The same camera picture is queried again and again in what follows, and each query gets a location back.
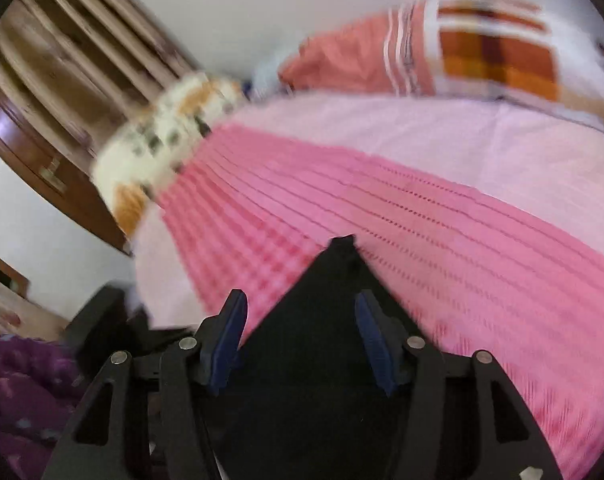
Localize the pink checked bedspread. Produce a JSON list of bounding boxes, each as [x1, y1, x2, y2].
[[132, 92, 604, 480]]

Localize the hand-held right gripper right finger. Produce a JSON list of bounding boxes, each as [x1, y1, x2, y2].
[[354, 290, 565, 480]]

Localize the wooden furniture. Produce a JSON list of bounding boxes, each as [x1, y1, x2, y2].
[[0, 245, 30, 306]]

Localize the brown wooden door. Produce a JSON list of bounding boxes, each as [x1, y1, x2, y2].
[[0, 0, 208, 256]]

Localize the cream floral pillow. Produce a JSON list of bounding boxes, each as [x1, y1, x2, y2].
[[92, 72, 245, 241]]

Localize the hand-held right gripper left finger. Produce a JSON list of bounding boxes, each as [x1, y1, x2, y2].
[[42, 289, 249, 480]]

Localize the orange striped folded blanket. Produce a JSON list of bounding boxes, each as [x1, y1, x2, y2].
[[277, 0, 604, 138]]

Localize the white blue striped cloth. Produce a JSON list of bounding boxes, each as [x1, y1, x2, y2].
[[249, 52, 303, 101]]

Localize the purple patterned clothing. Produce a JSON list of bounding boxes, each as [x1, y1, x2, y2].
[[0, 332, 98, 480]]

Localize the black pants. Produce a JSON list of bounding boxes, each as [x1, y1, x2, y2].
[[202, 234, 433, 480]]

